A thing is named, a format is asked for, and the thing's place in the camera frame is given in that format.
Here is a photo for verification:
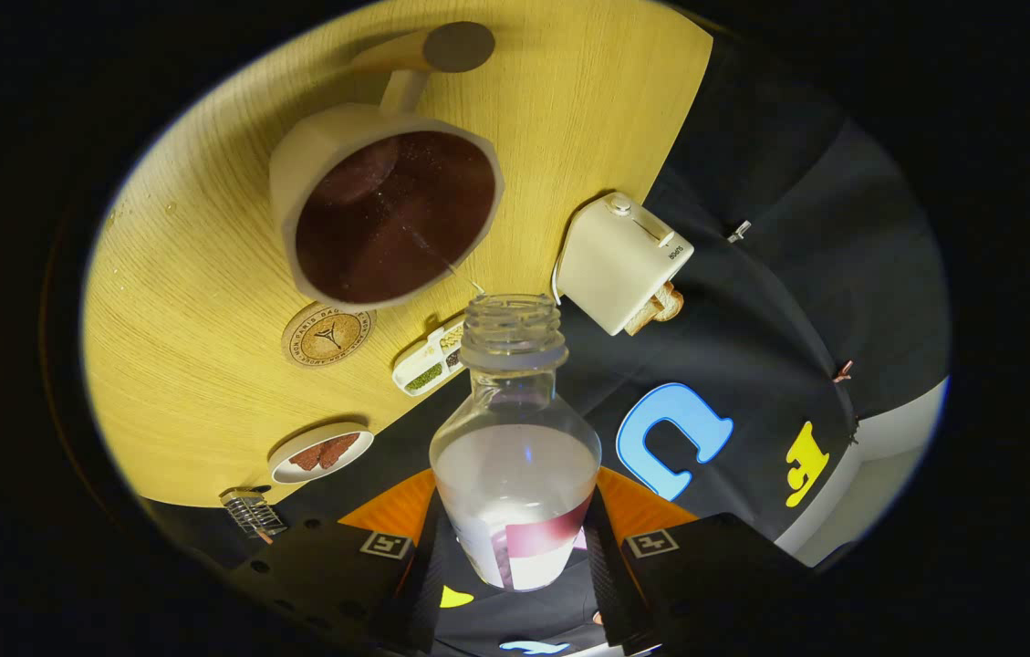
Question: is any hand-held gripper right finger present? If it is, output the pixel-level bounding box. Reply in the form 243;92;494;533
583;465;821;653

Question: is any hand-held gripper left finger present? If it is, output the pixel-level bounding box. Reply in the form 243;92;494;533
227;467;447;653

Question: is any clear plastic juice bottle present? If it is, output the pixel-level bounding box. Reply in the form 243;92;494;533
430;293;603;592

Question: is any round cork coaster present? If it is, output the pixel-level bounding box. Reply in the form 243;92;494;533
281;302;377;369

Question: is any cream cup with brown inside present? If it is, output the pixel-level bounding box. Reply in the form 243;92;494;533
268;21;506;309

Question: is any white round plate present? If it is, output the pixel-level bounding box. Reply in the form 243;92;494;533
268;422;375;485

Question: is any white divided spice dish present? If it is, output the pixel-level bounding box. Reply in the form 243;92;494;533
392;315;470;398

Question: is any wooden table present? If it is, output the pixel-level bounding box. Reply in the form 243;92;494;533
81;0;714;509

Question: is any cream toaster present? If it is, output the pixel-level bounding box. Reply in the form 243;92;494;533
556;191;695;337

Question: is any gold wire holder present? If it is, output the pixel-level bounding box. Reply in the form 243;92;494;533
220;486;289;544

